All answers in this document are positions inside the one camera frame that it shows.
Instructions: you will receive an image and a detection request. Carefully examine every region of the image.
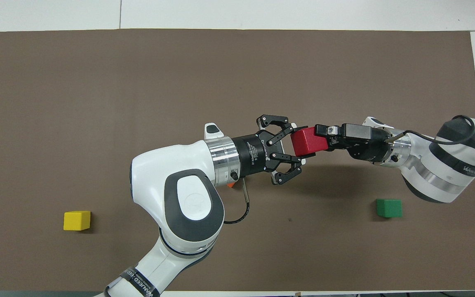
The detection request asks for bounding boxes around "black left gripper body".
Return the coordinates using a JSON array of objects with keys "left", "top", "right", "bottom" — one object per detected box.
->
[{"left": 233, "top": 130, "right": 283, "bottom": 179}]

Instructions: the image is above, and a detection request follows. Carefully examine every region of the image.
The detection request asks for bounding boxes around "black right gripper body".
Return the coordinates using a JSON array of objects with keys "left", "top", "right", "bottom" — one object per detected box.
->
[{"left": 327, "top": 123, "right": 391, "bottom": 163}]

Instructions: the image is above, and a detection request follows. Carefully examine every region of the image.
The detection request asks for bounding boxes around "red cube block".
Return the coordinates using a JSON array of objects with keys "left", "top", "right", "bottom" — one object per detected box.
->
[{"left": 290, "top": 126, "right": 329, "bottom": 157}]

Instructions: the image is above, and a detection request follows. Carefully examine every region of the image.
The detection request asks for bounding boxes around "green cube block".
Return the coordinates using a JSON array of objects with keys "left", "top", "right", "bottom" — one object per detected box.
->
[{"left": 376, "top": 199, "right": 403, "bottom": 218}]

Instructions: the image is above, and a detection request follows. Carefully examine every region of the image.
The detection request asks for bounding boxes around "yellow cube block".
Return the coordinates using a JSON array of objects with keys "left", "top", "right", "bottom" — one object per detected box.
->
[{"left": 63, "top": 211, "right": 91, "bottom": 231}]

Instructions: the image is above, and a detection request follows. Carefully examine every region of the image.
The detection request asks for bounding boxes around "brown table mat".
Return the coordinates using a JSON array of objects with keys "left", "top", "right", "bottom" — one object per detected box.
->
[{"left": 0, "top": 28, "right": 475, "bottom": 292}]

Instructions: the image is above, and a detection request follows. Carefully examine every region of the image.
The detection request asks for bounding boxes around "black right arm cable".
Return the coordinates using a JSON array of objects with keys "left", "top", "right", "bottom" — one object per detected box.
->
[{"left": 386, "top": 115, "right": 475, "bottom": 297}]

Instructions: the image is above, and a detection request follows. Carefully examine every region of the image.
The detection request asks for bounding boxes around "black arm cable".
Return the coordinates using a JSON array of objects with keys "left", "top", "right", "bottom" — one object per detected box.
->
[
  {"left": 386, "top": 115, "right": 475, "bottom": 297},
  {"left": 223, "top": 178, "right": 250, "bottom": 225}
]

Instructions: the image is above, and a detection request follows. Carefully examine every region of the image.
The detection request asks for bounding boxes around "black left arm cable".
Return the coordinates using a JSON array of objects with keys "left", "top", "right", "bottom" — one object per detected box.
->
[{"left": 223, "top": 178, "right": 250, "bottom": 225}]

